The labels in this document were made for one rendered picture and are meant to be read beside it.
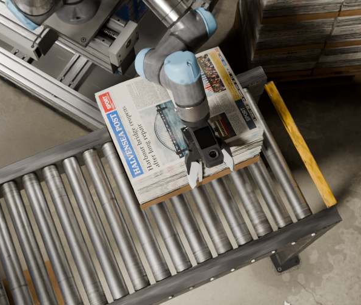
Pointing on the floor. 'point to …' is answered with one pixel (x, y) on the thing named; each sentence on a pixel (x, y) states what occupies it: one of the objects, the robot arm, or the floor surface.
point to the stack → (304, 29)
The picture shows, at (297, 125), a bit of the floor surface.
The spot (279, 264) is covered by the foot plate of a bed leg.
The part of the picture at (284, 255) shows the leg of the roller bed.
